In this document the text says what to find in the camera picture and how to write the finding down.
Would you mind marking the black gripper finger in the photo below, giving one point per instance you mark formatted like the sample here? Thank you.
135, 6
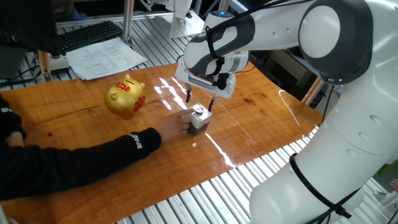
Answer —
212, 104
188, 95

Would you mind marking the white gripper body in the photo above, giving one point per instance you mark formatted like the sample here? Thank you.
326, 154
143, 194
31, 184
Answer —
224, 94

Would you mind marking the grey red push button box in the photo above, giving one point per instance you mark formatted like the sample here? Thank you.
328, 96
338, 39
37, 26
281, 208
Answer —
200, 119

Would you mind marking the gold piggy bank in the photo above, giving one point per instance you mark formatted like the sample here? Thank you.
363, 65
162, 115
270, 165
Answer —
124, 99

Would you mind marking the right forearm black sleeve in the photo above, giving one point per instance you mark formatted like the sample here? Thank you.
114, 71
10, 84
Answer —
77, 165

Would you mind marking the left forearm black sleeve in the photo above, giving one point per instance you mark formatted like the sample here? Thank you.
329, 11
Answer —
9, 121

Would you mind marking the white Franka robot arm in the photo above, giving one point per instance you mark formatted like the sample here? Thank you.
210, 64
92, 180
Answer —
357, 124

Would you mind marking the person's right hand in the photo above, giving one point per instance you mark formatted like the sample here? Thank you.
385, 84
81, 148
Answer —
171, 127

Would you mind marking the person's left hand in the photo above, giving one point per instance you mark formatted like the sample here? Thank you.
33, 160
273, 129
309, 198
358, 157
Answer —
15, 140

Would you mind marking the silver wrist module blue end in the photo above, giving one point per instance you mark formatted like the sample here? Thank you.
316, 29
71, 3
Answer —
200, 81

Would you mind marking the wood grain vinyl mat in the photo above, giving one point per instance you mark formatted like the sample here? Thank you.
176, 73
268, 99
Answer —
264, 124

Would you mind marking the printed paper sheets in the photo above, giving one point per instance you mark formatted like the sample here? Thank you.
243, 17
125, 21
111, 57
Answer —
102, 59

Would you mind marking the black computer keyboard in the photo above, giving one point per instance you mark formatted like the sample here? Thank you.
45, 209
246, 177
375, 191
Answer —
90, 35

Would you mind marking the black monitor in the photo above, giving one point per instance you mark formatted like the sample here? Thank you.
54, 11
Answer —
28, 25

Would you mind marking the white stand with base plate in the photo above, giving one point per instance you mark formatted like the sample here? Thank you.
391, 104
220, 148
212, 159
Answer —
180, 25

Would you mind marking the aluminium profile post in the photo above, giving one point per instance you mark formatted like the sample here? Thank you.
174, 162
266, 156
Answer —
128, 21

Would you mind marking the aluminium profile rail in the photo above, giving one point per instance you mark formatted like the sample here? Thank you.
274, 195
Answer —
93, 19

